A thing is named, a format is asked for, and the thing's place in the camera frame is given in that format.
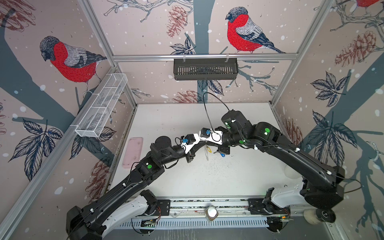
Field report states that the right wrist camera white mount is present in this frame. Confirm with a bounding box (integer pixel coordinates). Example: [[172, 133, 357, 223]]
[[199, 128, 223, 145]]

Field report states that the white wire mesh basket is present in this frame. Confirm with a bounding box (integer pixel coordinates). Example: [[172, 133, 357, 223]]
[[75, 73, 128, 138]]

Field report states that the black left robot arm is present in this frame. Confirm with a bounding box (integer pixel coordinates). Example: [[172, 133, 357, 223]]
[[66, 135, 207, 240]]

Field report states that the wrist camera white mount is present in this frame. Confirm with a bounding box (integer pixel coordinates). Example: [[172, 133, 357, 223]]
[[199, 128, 223, 145], [181, 134, 200, 154]]

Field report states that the dark grey hanging shelf basket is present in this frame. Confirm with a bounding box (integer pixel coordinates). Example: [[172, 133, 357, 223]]
[[174, 58, 239, 81]]

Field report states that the pink rectangular tray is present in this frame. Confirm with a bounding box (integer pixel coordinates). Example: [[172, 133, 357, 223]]
[[122, 137, 144, 169]]

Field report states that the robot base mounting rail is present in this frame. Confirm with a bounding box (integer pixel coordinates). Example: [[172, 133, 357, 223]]
[[103, 197, 291, 236]]

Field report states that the white ceramic mug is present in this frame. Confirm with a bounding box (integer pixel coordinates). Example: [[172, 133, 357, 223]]
[[284, 166, 302, 180]]

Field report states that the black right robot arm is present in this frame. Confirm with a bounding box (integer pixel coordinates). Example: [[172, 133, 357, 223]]
[[218, 110, 345, 223]]

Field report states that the silver metal keyring carabiner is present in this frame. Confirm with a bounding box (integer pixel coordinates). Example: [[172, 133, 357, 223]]
[[204, 146, 209, 161]]

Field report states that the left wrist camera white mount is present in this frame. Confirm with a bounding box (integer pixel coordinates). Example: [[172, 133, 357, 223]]
[[181, 134, 200, 154]]

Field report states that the round silver knob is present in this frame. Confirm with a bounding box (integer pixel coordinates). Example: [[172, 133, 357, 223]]
[[205, 206, 219, 222]]

